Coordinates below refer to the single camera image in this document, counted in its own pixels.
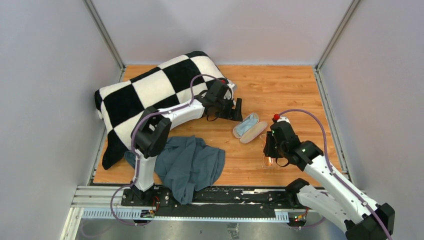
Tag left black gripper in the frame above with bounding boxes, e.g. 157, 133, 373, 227
214, 96, 243, 122

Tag light blue cleaning cloth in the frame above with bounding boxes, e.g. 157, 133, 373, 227
233, 113, 259, 137

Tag orange sunglasses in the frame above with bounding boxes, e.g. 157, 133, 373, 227
263, 131, 275, 167

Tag pink glasses case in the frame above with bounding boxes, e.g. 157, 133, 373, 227
232, 113, 268, 144

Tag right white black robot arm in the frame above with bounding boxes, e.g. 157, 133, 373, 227
263, 117, 395, 240

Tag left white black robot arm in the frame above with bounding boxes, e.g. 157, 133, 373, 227
130, 79, 243, 207

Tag black white checkered pillow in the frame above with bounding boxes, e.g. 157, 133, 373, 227
94, 50, 230, 170

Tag grey blue crumpled garment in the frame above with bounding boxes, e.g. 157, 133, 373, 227
124, 135, 226, 205

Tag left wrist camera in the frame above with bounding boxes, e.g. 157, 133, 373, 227
220, 78, 237, 100

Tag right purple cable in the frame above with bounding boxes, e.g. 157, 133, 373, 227
273, 108, 393, 240

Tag purple cable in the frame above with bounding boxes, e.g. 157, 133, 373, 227
273, 108, 393, 240
109, 74, 229, 227

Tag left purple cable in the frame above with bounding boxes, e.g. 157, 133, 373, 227
109, 74, 229, 227

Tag black mounting base plate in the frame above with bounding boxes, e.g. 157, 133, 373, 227
120, 185, 307, 220

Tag aluminium frame rail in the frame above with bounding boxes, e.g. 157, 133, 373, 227
71, 185, 372, 223

